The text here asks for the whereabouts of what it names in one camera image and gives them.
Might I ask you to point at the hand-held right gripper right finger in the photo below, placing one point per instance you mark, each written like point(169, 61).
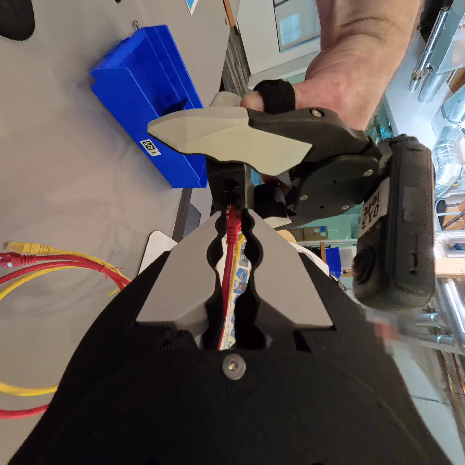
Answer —
point(290, 290)

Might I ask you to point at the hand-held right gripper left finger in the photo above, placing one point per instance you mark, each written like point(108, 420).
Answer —
point(178, 287)

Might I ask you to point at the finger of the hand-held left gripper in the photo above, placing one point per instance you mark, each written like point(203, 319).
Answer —
point(225, 134)

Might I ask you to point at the black network switch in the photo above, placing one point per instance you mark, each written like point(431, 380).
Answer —
point(218, 181)

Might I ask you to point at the blue plastic bin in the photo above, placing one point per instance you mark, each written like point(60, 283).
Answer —
point(145, 90)

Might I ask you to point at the person's left hand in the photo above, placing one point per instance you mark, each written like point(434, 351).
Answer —
point(345, 80)

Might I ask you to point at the white mounting plate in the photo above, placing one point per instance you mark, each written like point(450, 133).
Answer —
point(156, 247)

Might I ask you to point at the laminated instruction sheet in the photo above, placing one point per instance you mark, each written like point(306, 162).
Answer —
point(239, 276)

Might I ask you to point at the white blue paper sheet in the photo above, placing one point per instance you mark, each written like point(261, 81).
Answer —
point(191, 5)

